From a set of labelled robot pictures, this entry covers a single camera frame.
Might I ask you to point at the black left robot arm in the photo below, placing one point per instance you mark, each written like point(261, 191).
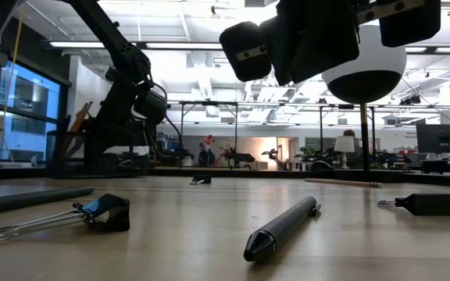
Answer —
point(127, 58)

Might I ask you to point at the black background frame stand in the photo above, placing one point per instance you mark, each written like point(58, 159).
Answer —
point(182, 132)

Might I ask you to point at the orange pencil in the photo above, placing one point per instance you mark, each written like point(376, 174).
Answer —
point(79, 119)

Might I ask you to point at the long ceiling light strip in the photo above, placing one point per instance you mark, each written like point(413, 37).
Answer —
point(190, 45)

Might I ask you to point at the black aluminium table frame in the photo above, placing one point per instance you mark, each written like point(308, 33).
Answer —
point(272, 173)

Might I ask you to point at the white globe table lamp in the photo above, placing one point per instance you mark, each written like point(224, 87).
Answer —
point(365, 86)

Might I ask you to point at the person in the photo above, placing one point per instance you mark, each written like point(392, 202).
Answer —
point(206, 156)

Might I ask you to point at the natural wood pencil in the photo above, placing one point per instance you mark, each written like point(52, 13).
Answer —
point(342, 182)

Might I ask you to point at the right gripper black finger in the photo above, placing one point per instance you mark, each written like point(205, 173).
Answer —
point(338, 35)
point(295, 43)

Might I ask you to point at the black mesh desk organizer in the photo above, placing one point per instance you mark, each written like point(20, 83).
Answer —
point(127, 168)

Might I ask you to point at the black pen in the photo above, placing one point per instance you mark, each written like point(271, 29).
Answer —
point(279, 230)
point(33, 199)

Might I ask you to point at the black computer monitor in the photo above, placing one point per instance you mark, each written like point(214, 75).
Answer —
point(441, 138)

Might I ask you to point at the large window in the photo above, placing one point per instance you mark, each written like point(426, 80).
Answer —
point(29, 93)

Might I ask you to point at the red background robot arm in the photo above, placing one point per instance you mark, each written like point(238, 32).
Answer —
point(210, 141)

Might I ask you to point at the small black background robot arm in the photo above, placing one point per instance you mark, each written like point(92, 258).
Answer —
point(273, 154)

